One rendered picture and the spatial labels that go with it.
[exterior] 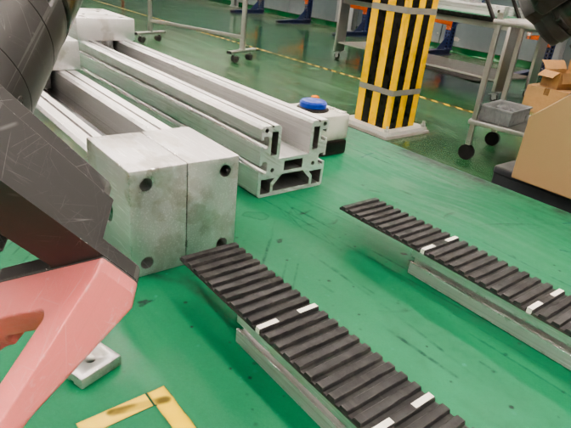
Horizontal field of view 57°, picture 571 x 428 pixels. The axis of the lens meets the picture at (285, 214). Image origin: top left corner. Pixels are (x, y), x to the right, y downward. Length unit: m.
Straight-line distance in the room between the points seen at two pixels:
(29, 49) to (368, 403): 0.24
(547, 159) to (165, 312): 0.57
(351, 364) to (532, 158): 0.55
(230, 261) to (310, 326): 0.09
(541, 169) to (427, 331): 0.43
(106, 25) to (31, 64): 0.92
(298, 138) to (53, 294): 0.51
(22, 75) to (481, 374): 0.34
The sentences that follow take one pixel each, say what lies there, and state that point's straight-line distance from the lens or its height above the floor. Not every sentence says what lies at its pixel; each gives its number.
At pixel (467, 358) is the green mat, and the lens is 0.42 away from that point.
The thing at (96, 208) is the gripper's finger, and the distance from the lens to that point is 0.17.
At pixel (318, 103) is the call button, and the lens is 0.77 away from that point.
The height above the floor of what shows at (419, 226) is 0.81.
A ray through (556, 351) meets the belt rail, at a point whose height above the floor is 0.79.
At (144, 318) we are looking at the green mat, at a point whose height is 0.78.
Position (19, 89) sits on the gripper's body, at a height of 0.99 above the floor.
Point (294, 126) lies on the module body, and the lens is 0.65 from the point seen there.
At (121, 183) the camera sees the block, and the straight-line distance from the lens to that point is 0.43.
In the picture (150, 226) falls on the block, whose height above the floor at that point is 0.83.
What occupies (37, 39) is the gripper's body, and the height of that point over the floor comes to 1.00.
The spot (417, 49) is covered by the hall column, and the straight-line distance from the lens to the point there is 3.90.
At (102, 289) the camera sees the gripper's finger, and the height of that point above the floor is 0.93.
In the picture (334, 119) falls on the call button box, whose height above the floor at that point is 0.83.
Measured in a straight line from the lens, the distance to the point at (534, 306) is 0.44.
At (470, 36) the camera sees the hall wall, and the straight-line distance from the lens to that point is 9.30.
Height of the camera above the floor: 1.03
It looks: 25 degrees down
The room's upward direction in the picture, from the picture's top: 6 degrees clockwise
